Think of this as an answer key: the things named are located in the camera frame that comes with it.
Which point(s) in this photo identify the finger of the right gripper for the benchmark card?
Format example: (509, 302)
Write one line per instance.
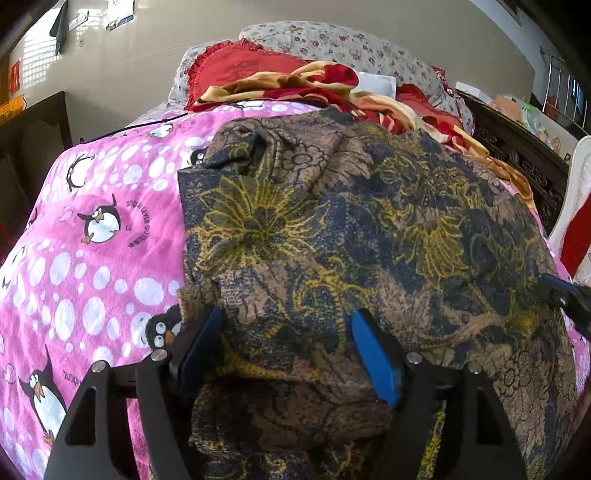
(574, 300)

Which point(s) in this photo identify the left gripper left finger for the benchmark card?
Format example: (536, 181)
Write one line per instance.
(94, 440)

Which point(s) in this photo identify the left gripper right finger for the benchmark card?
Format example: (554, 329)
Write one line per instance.
(448, 423)

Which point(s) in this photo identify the dark floral patterned garment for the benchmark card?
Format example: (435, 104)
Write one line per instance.
(293, 223)

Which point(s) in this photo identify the red cloth on chair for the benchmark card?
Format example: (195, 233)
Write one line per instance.
(577, 239)

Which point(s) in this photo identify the white plastic chair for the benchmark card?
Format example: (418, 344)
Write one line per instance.
(577, 191)

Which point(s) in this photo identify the dark carved wooden headboard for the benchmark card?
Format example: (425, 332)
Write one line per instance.
(507, 141)

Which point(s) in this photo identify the pink penguin blanket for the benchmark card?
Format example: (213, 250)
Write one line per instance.
(100, 260)

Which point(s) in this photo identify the white pillow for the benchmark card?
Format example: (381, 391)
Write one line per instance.
(376, 84)

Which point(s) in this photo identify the red yellow fleece blanket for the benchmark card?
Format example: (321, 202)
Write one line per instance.
(330, 84)

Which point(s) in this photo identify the floral grey quilt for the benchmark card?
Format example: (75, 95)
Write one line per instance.
(365, 53)

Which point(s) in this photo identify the yellow item on desk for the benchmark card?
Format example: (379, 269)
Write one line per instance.
(12, 108)

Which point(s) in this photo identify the red ruffled left pillow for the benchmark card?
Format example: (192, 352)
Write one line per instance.
(228, 61)

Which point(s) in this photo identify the dark cloth on wall hook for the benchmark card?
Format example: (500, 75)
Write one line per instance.
(60, 28)

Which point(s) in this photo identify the wall calendar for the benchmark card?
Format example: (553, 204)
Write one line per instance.
(118, 13)

